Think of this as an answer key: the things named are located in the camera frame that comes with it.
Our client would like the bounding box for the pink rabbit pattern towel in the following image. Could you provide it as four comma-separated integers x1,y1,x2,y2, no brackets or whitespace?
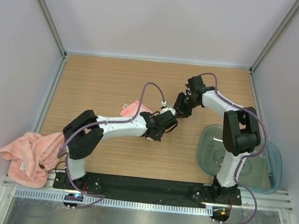
117,98,158,142

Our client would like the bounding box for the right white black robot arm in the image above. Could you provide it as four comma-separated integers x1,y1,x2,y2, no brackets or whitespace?
174,90,261,203

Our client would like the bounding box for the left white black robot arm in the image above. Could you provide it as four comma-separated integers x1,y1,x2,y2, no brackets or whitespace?
59,110,178,190

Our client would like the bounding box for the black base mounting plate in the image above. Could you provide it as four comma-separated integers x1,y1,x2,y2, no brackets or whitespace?
52,167,244,210

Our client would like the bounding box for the clear teal plastic bin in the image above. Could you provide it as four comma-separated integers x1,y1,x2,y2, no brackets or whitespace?
194,122,287,196

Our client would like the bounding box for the plain pink towel pile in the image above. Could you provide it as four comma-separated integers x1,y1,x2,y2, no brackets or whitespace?
0,132,64,188

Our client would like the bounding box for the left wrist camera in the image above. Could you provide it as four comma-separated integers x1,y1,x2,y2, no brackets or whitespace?
159,101,176,121

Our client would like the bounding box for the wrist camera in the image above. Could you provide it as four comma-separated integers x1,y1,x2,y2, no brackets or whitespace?
186,76,206,94
159,101,176,121

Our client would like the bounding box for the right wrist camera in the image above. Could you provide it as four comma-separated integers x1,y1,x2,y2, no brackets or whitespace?
186,76,206,94

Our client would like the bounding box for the slotted metal cable rail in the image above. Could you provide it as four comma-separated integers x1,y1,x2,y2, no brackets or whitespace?
14,188,213,217

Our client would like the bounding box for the right aluminium frame post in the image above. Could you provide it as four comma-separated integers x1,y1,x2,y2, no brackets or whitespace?
249,0,299,75

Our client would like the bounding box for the aluminium frame post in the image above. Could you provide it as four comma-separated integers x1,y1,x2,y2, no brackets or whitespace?
249,0,299,75
36,0,67,58

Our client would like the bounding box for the left aluminium frame post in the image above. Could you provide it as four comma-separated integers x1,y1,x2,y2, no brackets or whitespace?
36,0,67,58

